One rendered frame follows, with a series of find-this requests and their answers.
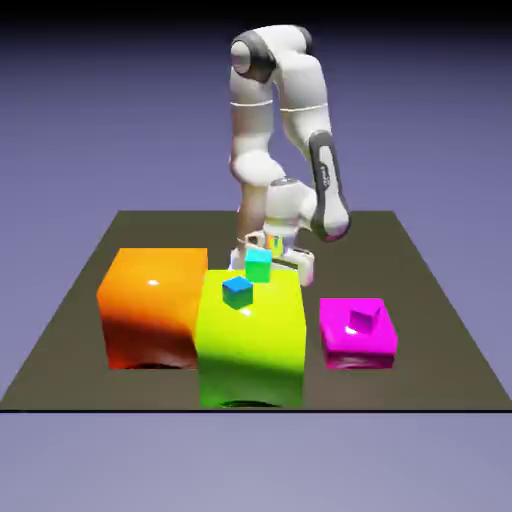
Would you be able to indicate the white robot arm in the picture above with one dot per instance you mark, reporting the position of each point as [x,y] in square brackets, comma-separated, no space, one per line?
[252,132]

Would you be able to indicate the large yellow-green box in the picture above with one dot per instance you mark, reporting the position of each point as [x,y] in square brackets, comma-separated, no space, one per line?
[252,348]

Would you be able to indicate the large magenta box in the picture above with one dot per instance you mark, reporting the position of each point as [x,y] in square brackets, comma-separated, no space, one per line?
[360,344]

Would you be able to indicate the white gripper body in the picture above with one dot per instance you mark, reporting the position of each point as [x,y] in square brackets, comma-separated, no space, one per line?
[304,266]

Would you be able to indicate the small blue cube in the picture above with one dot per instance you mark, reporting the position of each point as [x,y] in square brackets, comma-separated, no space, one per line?
[237,292]

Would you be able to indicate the large orange box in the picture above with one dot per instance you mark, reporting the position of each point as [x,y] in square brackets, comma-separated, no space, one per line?
[152,304]

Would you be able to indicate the small teal cube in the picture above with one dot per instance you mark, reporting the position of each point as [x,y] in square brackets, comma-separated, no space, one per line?
[258,268]

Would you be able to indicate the small magenta cube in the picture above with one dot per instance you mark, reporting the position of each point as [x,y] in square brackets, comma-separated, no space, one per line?
[363,320]

